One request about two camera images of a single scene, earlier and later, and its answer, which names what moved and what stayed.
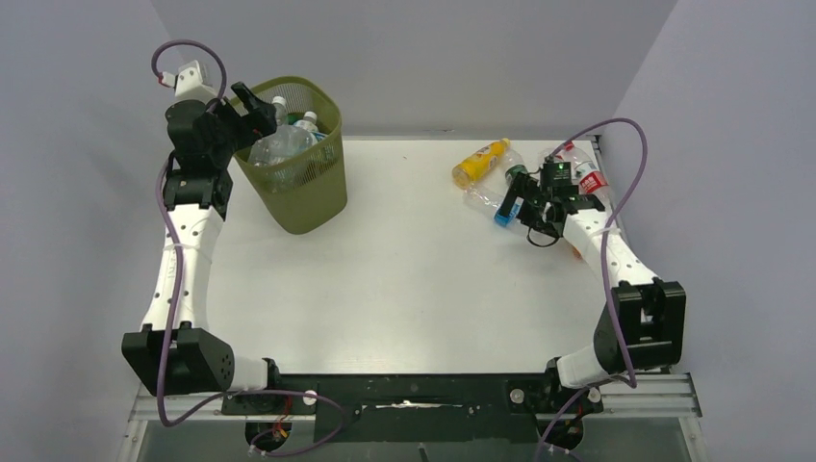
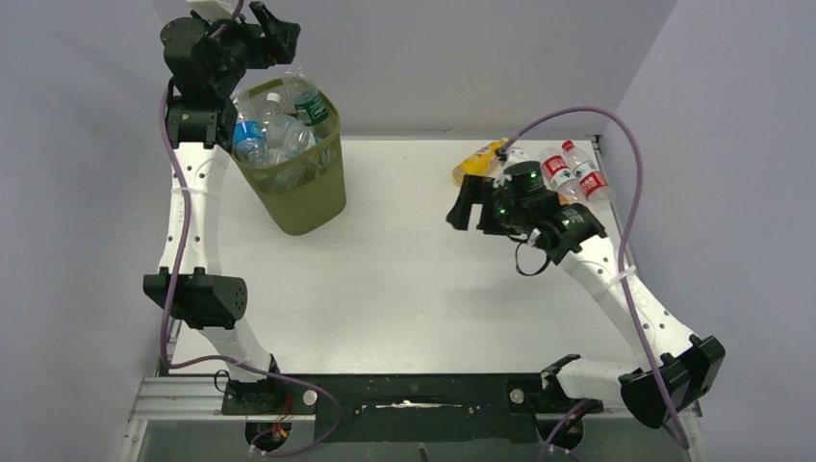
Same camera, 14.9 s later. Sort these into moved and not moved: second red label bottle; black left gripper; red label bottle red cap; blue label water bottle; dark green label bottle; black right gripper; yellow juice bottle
Moved: dark green label bottle; red label bottle red cap; blue label water bottle; black right gripper; black left gripper
Not moved: second red label bottle; yellow juice bottle
